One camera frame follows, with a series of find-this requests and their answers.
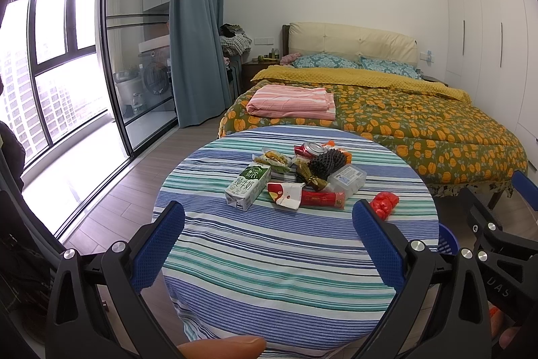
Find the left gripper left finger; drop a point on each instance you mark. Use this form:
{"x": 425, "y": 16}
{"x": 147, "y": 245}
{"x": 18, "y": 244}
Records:
{"x": 77, "y": 325}

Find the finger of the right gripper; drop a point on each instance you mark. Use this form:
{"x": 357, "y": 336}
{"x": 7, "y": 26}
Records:
{"x": 488, "y": 232}
{"x": 526, "y": 188}

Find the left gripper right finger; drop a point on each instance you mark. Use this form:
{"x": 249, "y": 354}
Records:
{"x": 458, "y": 325}

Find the clear plastic floss box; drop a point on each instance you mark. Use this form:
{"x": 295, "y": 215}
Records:
{"x": 348, "y": 180}

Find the orange snack wrapper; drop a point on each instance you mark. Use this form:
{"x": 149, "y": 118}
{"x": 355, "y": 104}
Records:
{"x": 332, "y": 145}

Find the red snack wrapper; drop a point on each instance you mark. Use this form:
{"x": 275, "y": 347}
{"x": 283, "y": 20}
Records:
{"x": 333, "y": 200}

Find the green white milk carton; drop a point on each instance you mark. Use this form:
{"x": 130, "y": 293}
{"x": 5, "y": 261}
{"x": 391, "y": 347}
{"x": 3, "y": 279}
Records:
{"x": 250, "y": 183}

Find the red white paper carton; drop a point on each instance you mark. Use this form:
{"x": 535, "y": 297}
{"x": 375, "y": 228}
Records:
{"x": 286, "y": 195}

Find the crushed red soda can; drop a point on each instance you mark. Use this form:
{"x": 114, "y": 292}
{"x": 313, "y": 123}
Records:
{"x": 309, "y": 149}

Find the yellow snack bag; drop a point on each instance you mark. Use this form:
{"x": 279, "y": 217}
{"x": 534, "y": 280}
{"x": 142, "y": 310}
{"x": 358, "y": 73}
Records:
{"x": 273, "y": 158}

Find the gold foil wrapper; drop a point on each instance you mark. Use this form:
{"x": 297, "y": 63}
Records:
{"x": 307, "y": 176}

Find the person's right hand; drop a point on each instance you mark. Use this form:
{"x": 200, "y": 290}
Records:
{"x": 513, "y": 340}

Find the person's left hand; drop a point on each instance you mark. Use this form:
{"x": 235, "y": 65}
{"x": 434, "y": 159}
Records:
{"x": 236, "y": 347}

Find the blue plastic waste basket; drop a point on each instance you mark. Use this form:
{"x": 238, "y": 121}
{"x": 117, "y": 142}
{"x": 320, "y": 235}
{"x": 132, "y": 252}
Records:
{"x": 447, "y": 242}

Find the orange floral green quilt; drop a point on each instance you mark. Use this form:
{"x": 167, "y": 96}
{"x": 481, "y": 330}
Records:
{"x": 435, "y": 128}

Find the striped blue green tablecloth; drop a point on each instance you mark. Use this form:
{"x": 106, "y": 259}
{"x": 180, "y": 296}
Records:
{"x": 300, "y": 279}

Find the teal patterned pillow right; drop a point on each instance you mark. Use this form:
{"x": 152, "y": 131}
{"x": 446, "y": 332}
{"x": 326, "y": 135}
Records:
{"x": 390, "y": 67}

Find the teal patterned pillow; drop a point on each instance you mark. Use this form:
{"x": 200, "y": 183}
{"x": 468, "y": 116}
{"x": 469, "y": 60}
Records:
{"x": 390, "y": 67}
{"x": 324, "y": 60}

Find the white wardrobe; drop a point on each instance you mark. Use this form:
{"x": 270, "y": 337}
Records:
{"x": 492, "y": 54}

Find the folded pink striped blanket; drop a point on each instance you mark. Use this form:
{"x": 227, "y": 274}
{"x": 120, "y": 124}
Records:
{"x": 286, "y": 101}

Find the teal patterned pillow left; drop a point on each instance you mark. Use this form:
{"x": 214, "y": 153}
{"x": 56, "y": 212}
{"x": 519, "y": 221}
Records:
{"x": 324, "y": 60}

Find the washing machine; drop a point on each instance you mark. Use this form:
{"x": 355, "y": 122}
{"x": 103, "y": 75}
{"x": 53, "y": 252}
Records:
{"x": 155, "y": 75}

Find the cream padded headboard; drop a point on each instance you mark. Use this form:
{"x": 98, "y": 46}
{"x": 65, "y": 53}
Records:
{"x": 352, "y": 42}

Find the dark wooden nightstand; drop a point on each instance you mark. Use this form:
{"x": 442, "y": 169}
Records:
{"x": 250, "y": 69}

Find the black sliding glass door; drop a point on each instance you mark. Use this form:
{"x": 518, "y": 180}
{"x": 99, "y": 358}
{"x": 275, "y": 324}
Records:
{"x": 127, "y": 29}

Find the pile of clothes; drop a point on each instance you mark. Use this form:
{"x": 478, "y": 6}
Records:
{"x": 234, "y": 40}

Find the teal blue curtain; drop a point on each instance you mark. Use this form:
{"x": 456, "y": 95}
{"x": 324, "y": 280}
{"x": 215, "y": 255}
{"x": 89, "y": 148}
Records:
{"x": 199, "y": 79}

